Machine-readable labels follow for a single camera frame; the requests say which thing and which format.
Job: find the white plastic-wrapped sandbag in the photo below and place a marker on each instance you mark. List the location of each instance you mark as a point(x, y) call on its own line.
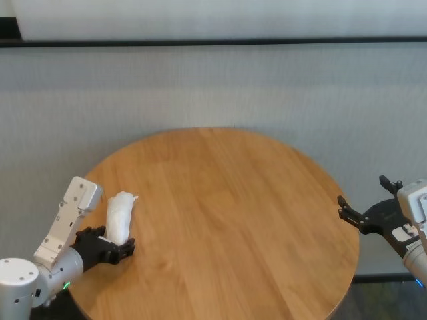
point(120, 216)

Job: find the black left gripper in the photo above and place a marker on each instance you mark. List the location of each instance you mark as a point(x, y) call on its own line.
point(95, 251)

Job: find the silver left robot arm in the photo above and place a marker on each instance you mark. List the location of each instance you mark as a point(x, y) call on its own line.
point(26, 283)

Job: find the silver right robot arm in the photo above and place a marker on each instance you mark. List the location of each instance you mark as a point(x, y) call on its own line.
point(417, 263)

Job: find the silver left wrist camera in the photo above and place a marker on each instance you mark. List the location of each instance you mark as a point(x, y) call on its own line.
point(70, 216)

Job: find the black wall strip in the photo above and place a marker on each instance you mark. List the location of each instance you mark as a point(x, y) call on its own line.
point(213, 42)

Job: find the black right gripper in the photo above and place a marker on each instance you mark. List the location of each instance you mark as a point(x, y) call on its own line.
point(385, 216)

